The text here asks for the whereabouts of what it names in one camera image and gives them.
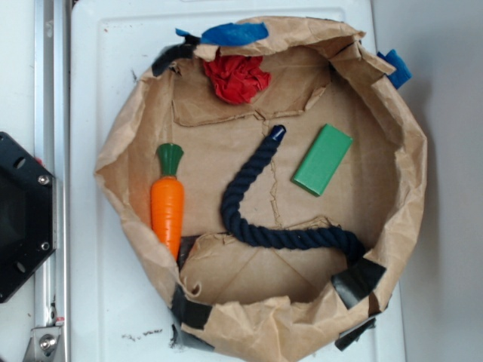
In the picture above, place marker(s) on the metal corner bracket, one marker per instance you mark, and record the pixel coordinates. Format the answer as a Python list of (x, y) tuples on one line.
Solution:
[(45, 345)]

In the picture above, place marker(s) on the white tray board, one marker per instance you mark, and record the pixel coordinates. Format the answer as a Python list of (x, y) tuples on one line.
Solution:
[(115, 313)]

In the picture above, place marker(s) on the aluminium rail frame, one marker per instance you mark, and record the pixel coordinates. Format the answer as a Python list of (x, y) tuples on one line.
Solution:
[(52, 25)]

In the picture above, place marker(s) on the black tape right piece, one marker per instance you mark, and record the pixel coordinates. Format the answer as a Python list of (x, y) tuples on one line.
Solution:
[(357, 282)]

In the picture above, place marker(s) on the blue tape piece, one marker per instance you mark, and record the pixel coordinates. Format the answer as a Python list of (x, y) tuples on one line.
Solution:
[(401, 75), (234, 34)]

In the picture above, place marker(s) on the black tape bottom left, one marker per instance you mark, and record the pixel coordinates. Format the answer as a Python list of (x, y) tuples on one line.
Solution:
[(192, 314)]

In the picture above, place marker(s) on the blue tape top piece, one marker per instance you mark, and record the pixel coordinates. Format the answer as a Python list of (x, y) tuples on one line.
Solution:
[(234, 34)]

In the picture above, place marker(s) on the blue tape right piece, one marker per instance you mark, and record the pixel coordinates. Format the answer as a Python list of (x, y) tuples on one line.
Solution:
[(401, 75)]

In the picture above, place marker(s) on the green rectangular block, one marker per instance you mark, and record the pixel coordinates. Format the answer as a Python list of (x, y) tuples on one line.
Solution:
[(322, 160)]

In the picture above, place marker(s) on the black tape top left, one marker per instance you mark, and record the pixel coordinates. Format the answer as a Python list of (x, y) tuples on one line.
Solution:
[(172, 53)]

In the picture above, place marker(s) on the red crumpled cloth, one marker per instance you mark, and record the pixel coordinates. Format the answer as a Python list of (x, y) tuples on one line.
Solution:
[(236, 79)]

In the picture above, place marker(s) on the orange toy carrot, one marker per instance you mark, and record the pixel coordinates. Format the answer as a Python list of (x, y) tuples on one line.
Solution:
[(167, 199)]

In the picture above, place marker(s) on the black tape bottom right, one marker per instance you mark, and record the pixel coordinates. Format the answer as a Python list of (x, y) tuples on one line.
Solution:
[(353, 335)]

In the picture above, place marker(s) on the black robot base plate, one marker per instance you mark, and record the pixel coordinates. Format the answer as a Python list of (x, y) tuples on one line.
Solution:
[(27, 216)]

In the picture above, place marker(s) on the brown paper bag bowl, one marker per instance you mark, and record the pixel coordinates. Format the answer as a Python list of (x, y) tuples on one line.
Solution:
[(268, 304)]

